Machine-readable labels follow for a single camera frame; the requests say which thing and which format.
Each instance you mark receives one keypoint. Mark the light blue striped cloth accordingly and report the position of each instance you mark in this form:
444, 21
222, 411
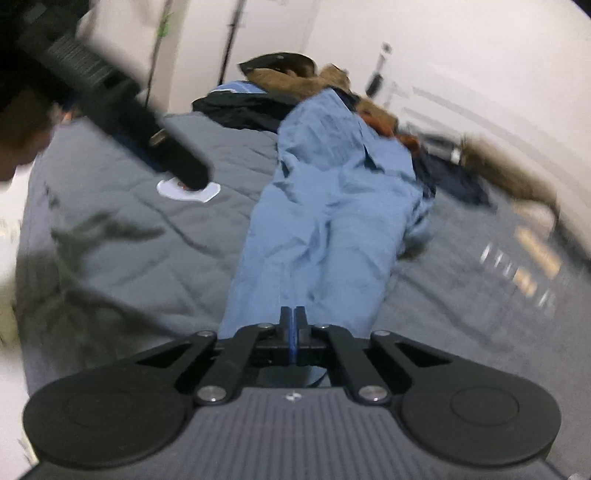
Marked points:
240, 87

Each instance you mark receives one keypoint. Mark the black garment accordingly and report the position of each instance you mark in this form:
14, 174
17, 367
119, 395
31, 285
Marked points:
240, 110

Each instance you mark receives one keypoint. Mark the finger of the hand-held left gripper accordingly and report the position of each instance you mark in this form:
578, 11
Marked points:
175, 152

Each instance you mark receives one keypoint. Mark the black wall device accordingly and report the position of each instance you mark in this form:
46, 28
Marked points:
375, 81

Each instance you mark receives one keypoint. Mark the orange sweater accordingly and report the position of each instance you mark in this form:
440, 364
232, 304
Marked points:
406, 141

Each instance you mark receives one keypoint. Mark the brown fleece jacket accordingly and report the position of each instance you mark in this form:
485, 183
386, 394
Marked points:
286, 81

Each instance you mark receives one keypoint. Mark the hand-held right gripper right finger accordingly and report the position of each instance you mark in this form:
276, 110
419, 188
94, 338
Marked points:
301, 332

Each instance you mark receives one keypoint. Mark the khaki folded cloth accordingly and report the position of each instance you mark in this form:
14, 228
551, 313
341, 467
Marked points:
503, 166

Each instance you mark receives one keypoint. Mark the black pole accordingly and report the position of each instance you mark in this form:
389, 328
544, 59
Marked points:
229, 41

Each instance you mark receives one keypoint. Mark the light blue pants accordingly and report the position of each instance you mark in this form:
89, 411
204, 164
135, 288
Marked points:
323, 207

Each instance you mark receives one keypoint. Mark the white headboard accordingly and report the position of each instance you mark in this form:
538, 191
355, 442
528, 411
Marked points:
508, 120

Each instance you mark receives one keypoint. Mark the grey quilted blanket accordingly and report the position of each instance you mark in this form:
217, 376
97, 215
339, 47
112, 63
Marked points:
115, 221

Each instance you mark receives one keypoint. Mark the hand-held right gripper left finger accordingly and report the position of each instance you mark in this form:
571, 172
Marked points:
287, 332

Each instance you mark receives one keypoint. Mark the person's left hand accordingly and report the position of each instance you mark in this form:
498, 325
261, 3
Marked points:
21, 134

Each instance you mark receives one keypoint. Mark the navy garment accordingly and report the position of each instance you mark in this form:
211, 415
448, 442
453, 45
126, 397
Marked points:
452, 180

